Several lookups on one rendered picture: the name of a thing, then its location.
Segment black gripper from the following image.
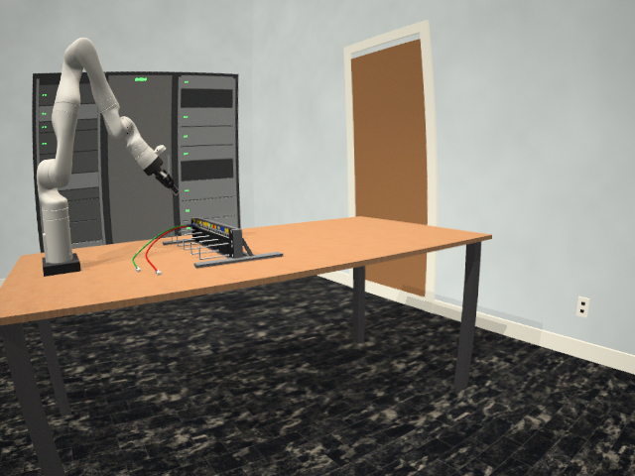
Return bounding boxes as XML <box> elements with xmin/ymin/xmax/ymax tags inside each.
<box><xmin>143</xmin><ymin>156</ymin><xmax>180</xmax><ymax>195</ymax></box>

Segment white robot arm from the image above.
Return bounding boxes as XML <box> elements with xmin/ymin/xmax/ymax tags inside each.
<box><xmin>37</xmin><ymin>38</ymin><xmax>166</xmax><ymax>263</ymax></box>

